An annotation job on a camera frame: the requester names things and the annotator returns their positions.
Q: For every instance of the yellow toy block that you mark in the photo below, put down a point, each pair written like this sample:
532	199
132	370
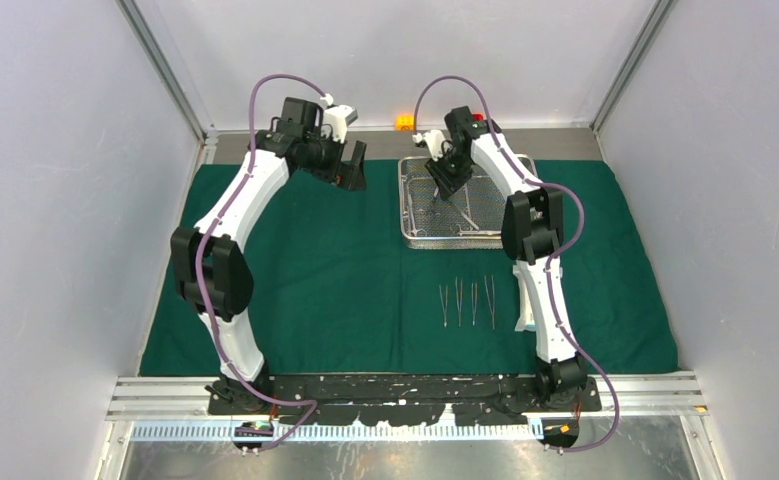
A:
404	123

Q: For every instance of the steel ring-handled scissors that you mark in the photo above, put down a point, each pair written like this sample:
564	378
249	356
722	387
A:
466	228

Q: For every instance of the steel surgical forceps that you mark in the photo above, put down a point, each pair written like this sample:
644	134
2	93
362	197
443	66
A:
444	296

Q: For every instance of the steel needle holder clamp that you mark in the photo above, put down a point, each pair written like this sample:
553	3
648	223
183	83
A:
474	301

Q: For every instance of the green surgical drape cloth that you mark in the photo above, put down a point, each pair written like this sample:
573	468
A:
338	290

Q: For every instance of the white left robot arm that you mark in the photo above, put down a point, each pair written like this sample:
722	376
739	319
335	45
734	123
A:
207	259

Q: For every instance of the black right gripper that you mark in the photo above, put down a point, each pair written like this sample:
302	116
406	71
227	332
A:
445	184

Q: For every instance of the metal mesh instrument tray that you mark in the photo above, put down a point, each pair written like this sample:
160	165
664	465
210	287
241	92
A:
426	220

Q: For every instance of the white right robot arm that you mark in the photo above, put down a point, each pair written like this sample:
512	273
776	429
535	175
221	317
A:
532	235

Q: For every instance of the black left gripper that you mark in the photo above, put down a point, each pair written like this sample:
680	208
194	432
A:
347	177

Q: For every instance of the white sterile packet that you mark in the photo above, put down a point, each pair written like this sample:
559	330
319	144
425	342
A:
519	312

